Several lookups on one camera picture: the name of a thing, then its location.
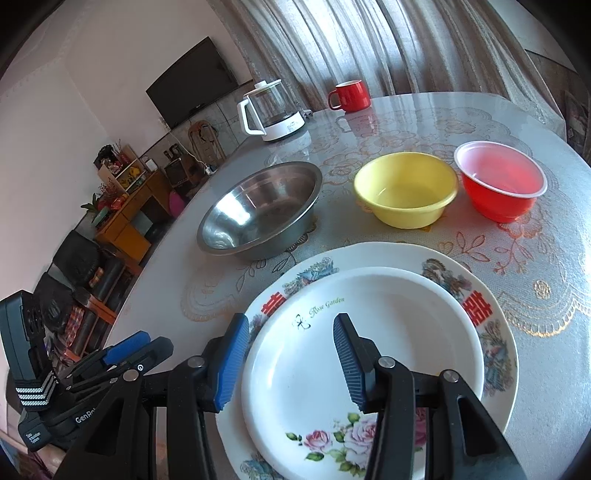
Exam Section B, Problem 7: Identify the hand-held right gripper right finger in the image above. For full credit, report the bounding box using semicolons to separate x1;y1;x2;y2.
333;313;529;480

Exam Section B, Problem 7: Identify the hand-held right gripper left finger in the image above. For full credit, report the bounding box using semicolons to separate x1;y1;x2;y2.
53;313;251;480

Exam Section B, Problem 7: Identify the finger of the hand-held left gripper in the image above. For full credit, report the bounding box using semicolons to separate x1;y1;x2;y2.
62;337;175;393
69;331;151;374

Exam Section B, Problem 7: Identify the small white rose plate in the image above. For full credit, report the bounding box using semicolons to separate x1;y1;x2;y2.
241;266;485;480

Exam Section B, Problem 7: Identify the scalloped plate with red print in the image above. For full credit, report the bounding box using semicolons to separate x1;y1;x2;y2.
215;241;519;480

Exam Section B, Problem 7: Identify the stainless steel bowl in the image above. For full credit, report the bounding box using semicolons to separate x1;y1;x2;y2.
197;161;323;260

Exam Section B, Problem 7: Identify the yellow plastic bowl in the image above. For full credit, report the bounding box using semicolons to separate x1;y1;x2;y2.
353;153;460;229

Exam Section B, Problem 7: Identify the red plastic bowl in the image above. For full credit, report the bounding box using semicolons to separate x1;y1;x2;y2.
453;141;548;223

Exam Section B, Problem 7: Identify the black chair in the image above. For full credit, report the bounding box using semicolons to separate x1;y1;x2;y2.
32;231;139;324

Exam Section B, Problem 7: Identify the wooden desk cabinet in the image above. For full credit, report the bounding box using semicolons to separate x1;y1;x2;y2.
95;168;171;264

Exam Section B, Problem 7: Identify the green potted plant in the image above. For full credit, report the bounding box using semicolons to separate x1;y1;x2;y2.
81;194;109;227

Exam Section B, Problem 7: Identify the small wooden shelf rack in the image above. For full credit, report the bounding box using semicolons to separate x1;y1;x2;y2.
95;145;148;195

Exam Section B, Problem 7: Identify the small dark appliance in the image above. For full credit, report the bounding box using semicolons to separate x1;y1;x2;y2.
164;157;188;185

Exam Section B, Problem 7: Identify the woven wooden chair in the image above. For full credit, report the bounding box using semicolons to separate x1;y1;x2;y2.
187;120;229;171

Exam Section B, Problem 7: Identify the white glass electric kettle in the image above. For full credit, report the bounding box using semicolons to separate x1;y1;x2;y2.
237;79;308;142

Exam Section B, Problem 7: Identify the red mug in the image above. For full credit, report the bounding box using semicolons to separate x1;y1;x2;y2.
328;79;371;113

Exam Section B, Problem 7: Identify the beige sheer curtain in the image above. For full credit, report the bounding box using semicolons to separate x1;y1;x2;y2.
208;0;566;139

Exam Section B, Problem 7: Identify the cluttered bag pile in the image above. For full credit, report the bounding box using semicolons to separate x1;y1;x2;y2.
566;90;591;144

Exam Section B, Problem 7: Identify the black wall television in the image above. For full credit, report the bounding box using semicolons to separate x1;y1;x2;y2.
146;36;240;130

